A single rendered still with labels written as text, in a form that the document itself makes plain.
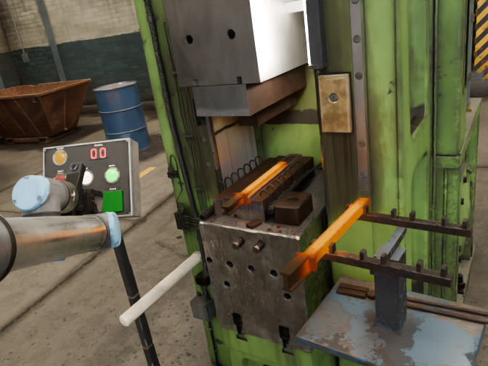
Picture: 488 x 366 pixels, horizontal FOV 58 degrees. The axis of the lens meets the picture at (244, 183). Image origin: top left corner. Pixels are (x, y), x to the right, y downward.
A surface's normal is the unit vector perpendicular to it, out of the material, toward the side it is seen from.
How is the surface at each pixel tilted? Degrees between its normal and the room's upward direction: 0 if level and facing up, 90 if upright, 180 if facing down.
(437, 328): 0
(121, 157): 60
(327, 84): 90
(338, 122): 90
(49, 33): 90
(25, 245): 96
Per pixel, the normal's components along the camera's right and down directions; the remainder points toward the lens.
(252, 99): 0.85, 0.07
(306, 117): -0.51, 0.39
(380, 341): -0.14, -0.92
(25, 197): -0.18, -0.20
